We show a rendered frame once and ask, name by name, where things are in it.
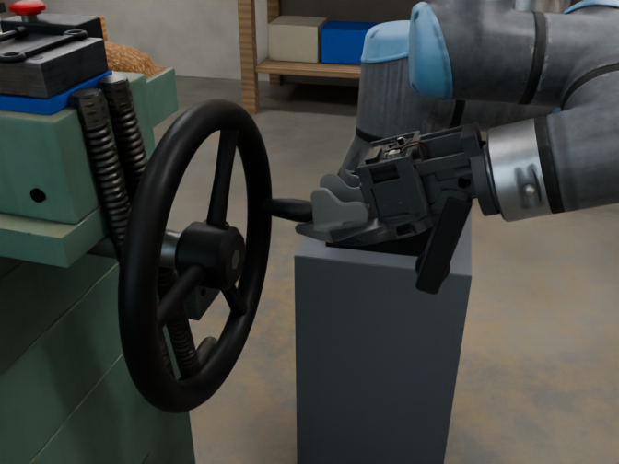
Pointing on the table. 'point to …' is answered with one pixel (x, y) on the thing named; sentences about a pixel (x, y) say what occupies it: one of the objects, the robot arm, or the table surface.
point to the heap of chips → (129, 60)
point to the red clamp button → (27, 7)
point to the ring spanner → (41, 46)
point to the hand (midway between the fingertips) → (309, 232)
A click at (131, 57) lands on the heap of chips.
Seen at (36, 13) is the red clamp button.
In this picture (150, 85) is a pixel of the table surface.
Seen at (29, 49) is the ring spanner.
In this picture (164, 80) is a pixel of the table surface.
